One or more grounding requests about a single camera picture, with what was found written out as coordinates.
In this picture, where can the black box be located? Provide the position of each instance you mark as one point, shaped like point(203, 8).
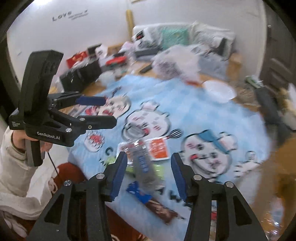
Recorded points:
point(81, 75)

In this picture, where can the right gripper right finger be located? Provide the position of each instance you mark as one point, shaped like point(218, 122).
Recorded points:
point(235, 218)

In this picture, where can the white plastic bag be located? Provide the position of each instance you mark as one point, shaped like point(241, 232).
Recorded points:
point(177, 62)

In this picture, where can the white plastic bowl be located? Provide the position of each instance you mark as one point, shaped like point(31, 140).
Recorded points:
point(219, 91)

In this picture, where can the dark brown door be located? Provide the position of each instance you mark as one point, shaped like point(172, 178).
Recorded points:
point(278, 69)

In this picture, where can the teal patterned pillow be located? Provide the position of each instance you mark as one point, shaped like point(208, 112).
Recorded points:
point(174, 36)

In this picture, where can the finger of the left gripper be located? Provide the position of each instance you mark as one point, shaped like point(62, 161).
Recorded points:
point(96, 122)
point(91, 100)

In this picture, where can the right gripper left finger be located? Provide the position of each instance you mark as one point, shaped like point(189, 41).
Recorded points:
point(78, 211)

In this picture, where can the blue cartoon tablecloth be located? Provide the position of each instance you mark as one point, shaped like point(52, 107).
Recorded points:
point(221, 142)

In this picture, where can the blue brown chocolate bar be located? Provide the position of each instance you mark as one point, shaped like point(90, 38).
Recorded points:
point(162, 212)

